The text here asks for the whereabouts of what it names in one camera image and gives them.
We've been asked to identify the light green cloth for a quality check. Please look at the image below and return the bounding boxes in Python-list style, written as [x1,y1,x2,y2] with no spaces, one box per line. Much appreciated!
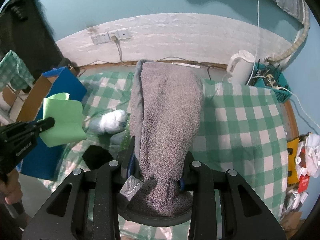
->
[40,93,86,147]

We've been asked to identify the black sock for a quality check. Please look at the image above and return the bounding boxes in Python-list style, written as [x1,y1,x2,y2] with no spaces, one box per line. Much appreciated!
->
[82,145,114,170]

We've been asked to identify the grey sock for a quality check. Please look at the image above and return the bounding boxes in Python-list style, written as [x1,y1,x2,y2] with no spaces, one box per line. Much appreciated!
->
[110,131,130,152]

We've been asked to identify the grey brown towel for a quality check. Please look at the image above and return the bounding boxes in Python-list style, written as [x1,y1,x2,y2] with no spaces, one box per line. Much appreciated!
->
[118,60,203,217]

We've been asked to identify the green glitter sponge cloth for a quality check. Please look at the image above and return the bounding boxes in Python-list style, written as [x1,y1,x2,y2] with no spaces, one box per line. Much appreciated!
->
[119,135,132,152]

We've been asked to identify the person's hand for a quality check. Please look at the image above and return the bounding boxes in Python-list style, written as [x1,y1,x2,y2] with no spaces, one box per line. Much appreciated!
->
[1,169,23,205]

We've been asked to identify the blue cardboard box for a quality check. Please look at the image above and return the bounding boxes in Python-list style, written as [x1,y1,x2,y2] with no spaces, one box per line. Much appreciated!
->
[17,67,87,180]

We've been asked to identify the green checkered tablecloth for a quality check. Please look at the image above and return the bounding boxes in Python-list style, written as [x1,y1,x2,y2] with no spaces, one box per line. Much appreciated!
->
[39,72,287,239]

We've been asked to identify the black hanging clothes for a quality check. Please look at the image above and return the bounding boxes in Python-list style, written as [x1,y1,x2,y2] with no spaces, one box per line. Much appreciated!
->
[1,0,63,80]

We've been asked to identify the teal plastic basket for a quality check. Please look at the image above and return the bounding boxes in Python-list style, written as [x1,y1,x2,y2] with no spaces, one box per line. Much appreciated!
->
[248,62,292,103]

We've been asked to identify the white electric kettle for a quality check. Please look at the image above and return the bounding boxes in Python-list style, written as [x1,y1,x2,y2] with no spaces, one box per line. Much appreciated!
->
[226,50,255,85]

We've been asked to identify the grey plug cable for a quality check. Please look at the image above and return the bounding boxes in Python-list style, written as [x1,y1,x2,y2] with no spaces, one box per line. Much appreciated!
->
[111,36,126,67]

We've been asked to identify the white wall socket strip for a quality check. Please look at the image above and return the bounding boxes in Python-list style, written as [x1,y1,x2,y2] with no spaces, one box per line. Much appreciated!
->
[91,28,132,45]

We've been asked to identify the striped flexible hose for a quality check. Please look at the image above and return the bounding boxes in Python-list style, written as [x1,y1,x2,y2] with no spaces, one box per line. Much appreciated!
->
[265,2,311,64]

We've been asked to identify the white hanging cord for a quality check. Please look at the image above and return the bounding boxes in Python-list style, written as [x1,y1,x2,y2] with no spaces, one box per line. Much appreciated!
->
[246,0,261,86]

